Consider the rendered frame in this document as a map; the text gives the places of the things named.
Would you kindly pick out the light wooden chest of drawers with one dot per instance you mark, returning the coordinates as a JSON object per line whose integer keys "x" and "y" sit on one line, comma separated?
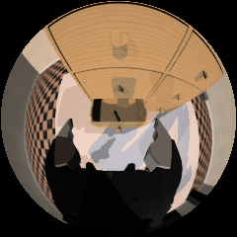
{"x": 190, "y": 29}

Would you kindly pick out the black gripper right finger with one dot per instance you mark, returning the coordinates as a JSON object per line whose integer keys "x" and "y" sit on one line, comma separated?
{"x": 163, "y": 159}

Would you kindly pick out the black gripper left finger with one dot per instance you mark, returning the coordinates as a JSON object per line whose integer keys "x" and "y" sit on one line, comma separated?
{"x": 62, "y": 156}

